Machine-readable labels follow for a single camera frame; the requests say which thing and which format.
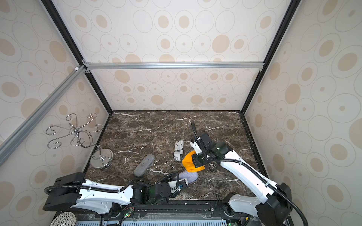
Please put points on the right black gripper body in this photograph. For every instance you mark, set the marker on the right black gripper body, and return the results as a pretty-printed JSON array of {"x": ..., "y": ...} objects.
[{"x": 200, "y": 141}]

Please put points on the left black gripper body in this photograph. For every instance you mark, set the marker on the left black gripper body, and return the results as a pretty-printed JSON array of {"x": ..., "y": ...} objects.
[{"x": 152, "y": 202}]

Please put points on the orange microfiber cloth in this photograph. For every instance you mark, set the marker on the orange microfiber cloth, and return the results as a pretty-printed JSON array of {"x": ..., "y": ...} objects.
[{"x": 189, "y": 165}]

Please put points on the dark grey eyeglass case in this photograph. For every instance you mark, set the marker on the dark grey eyeglass case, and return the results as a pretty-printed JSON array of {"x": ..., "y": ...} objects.
[{"x": 144, "y": 165}]

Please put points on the newspaper print eyeglass case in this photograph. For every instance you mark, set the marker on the newspaper print eyeglass case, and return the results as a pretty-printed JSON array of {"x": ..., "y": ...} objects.
[{"x": 178, "y": 151}]

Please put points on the lavender fabric eyeglass case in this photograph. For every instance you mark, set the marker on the lavender fabric eyeglass case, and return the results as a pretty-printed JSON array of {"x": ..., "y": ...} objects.
[{"x": 189, "y": 176}]

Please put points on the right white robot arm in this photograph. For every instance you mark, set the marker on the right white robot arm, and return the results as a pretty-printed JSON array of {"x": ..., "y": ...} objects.
[{"x": 271, "y": 202}]

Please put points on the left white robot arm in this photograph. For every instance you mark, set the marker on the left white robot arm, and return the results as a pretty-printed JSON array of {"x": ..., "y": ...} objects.
[{"x": 75, "y": 191}]

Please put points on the round patterned disc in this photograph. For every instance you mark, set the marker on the round patterned disc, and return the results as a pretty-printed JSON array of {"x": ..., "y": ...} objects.
[{"x": 64, "y": 219}]

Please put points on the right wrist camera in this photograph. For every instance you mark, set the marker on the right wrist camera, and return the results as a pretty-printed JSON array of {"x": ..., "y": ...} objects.
[{"x": 195, "y": 145}]

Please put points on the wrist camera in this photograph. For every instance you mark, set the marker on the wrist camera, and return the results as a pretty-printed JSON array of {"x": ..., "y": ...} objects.
[
  {"x": 195, "y": 145},
  {"x": 178, "y": 186}
]

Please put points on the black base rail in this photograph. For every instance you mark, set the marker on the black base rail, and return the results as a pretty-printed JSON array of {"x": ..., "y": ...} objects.
[{"x": 173, "y": 213}]

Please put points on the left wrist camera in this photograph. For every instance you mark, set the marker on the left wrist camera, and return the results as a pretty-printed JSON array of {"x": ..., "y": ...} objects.
[{"x": 178, "y": 186}]

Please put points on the chrome wire cup stand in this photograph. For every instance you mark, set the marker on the chrome wire cup stand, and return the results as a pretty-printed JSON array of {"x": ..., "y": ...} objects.
[{"x": 81, "y": 137}]

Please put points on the silver horizontal frame bar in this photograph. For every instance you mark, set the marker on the silver horizontal frame bar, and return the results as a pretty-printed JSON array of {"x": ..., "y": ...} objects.
[{"x": 175, "y": 65}]

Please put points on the silver diagonal frame bar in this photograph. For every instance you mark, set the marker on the silver diagonal frame bar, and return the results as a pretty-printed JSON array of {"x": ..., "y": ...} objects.
[{"x": 18, "y": 136}]

